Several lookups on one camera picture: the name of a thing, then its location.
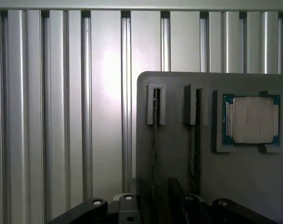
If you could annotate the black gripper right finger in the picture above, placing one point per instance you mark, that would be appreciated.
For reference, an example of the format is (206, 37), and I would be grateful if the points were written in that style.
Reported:
(178, 205)

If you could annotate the grey fixture plate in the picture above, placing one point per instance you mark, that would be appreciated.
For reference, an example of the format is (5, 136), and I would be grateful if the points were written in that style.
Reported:
(236, 175)

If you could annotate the thin green RAM stick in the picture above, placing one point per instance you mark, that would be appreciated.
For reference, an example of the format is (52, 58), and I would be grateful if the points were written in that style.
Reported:
(155, 149)
(194, 158)

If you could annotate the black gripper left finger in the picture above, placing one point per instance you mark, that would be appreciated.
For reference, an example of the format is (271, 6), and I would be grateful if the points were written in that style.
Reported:
(128, 210)

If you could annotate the CPU with silver lid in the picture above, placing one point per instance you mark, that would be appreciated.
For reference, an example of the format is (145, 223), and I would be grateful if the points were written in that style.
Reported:
(252, 120)

